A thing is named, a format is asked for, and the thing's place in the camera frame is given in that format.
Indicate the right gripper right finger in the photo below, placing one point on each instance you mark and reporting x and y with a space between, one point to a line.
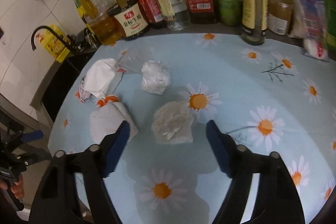
277 199

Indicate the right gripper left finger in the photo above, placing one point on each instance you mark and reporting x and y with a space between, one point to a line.
57 200

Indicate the red-white wrapper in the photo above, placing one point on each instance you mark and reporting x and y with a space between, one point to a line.
81 93

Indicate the white plastic-wrapped ball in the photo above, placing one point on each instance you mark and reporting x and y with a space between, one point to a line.
155 78

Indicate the person's left hand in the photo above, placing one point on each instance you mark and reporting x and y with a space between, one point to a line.
16 187

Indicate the blue daisy tablecloth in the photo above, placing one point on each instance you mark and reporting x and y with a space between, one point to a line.
268 98

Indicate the crumpled white paper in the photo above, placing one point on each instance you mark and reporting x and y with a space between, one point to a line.
102 77

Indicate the yellow dish soap bottle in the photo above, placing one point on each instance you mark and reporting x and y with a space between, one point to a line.
44 38

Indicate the green-label dark bottle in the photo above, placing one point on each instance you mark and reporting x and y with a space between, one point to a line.
87 10

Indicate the blue-white plastic bag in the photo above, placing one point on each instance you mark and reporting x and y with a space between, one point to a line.
310 26

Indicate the soy sauce jug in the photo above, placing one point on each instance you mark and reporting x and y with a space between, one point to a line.
128 17

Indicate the small glass jar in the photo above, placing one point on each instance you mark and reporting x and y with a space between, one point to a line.
279 16

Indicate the large cooking oil jug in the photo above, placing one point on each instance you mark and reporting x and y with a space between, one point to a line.
103 26

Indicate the green carton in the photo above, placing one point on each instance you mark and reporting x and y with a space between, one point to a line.
330 13

